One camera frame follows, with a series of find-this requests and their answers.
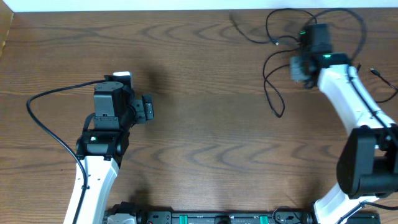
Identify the thin black cable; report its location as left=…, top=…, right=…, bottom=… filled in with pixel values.
left=229, top=8, right=318, bottom=119

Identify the cardboard side panel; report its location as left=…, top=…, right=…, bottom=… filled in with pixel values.
left=0, top=0, right=14, bottom=55

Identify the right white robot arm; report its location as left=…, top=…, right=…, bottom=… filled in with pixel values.
left=290, top=24, right=397, bottom=223

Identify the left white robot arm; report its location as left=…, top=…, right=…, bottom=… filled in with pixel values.
left=64, top=72, right=154, bottom=223

